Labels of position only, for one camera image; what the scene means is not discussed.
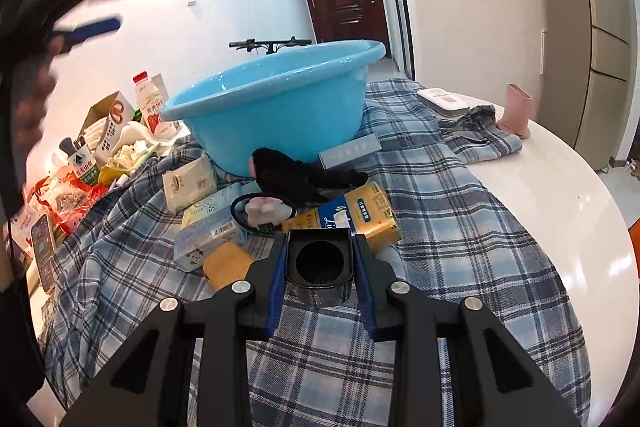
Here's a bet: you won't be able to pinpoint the yellow and blue box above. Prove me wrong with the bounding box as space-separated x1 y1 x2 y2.
282 181 403 248

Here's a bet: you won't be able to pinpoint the grey flat box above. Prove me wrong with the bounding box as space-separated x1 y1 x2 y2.
318 132 381 170

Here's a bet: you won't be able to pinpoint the cardboard box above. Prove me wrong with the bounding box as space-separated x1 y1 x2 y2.
77 91 136 152

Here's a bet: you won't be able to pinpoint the flat white box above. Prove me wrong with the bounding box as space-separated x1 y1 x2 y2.
416 88 471 115

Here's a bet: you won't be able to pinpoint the white and red milk bottle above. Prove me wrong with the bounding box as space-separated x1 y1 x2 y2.
132 71 176 140

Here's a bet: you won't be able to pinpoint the white tissue pack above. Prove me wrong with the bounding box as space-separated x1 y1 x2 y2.
162 153 220 214

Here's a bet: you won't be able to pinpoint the black cup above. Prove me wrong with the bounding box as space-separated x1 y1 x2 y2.
282 228 356 308

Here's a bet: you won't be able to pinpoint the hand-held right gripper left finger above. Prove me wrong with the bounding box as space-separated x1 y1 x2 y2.
60 232 290 427

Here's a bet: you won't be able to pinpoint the blue tissue pack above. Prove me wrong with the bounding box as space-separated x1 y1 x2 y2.
172 217 251 273

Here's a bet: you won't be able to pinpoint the red snack bag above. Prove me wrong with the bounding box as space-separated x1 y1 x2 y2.
60 187 108 234

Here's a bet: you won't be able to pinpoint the pink cup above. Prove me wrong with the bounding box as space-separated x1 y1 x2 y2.
496 83 535 138

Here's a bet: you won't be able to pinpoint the person's left hand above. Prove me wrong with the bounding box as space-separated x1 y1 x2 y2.
12 47 58 150

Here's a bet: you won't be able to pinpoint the black bicycle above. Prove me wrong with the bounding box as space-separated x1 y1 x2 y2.
229 38 313 56

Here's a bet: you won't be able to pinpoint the yellow plastic bag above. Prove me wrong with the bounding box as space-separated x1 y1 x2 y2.
97 157 131 186

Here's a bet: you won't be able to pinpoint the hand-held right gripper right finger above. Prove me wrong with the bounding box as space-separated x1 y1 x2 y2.
352 233 583 427

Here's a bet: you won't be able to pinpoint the blue plaid cloth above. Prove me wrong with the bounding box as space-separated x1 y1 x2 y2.
37 78 593 427

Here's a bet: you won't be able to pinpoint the blue plastic basin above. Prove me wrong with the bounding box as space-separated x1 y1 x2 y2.
159 39 387 178

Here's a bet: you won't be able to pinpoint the crumpled white tissues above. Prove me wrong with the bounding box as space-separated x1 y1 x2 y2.
107 122 161 168

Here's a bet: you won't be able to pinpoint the black plush toy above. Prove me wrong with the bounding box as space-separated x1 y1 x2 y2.
231 148 370 234

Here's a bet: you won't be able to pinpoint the cut bottle with green label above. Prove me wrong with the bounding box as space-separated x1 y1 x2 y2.
67 147 100 185

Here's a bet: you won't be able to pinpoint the yellow-green tissue pack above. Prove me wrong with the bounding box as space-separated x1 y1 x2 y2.
180 187 251 233

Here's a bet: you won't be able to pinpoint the clear bag of brown snacks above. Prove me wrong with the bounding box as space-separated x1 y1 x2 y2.
37 179 93 218

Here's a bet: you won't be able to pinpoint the smartphone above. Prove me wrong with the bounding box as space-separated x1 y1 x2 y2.
30 213 58 293

